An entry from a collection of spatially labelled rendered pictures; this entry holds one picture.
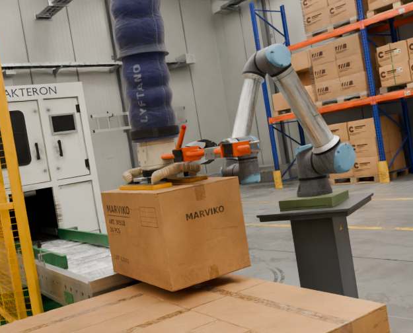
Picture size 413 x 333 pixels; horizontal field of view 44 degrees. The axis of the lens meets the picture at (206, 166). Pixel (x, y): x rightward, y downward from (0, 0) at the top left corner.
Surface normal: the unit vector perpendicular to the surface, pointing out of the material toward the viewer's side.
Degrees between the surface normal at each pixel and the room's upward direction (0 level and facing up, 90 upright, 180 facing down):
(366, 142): 87
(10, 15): 90
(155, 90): 73
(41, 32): 90
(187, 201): 91
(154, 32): 99
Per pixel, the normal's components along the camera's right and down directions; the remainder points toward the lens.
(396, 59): -0.75, 0.20
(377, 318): 0.55, -0.06
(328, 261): -0.51, 0.11
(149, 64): 0.30, -0.22
